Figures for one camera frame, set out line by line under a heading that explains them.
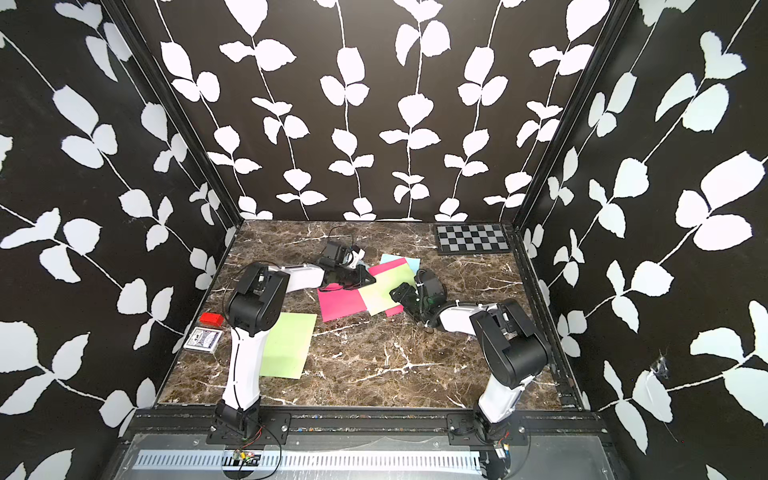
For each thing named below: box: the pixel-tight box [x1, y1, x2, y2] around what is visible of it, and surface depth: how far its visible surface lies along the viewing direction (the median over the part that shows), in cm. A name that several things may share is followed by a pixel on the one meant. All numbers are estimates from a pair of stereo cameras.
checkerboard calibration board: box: [436, 223, 511, 256], surface depth 116 cm
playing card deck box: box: [183, 327, 223, 353], surface depth 90 cm
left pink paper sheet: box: [317, 283, 368, 323], surface depth 97 cm
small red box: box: [200, 312, 224, 326], surface depth 96 cm
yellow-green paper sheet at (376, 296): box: [358, 262, 417, 316], surface depth 103 cm
